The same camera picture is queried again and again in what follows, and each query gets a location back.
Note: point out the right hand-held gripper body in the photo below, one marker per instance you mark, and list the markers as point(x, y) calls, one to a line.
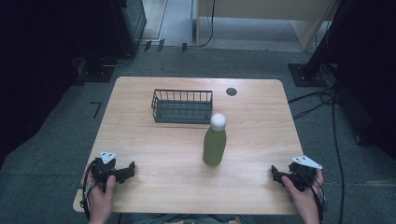
point(301, 174)

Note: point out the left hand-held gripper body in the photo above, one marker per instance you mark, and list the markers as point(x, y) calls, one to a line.
point(100, 169)

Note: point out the person's right hand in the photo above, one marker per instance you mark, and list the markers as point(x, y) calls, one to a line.
point(301, 199)

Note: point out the person's left hand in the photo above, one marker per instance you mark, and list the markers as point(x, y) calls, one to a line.
point(100, 199)

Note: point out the green bottle with white cap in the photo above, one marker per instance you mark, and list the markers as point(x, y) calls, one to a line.
point(214, 141)

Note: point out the dark round table grommet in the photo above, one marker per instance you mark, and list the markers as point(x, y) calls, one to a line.
point(231, 91)

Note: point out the dark flat stand base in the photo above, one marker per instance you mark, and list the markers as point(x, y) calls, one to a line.
point(96, 74)

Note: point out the dark curtain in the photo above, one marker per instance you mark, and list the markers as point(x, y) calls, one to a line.
point(370, 77)
point(40, 77)

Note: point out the short black floor tape strip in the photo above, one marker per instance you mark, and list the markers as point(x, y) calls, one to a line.
point(160, 45)
point(184, 47)

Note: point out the black metal stand pole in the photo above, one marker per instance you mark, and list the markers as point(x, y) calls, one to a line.
point(320, 43)

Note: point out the light wooden cabinet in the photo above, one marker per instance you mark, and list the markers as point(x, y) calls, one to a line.
point(267, 15)

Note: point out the black stand base plate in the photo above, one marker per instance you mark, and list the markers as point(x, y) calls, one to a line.
point(306, 79)

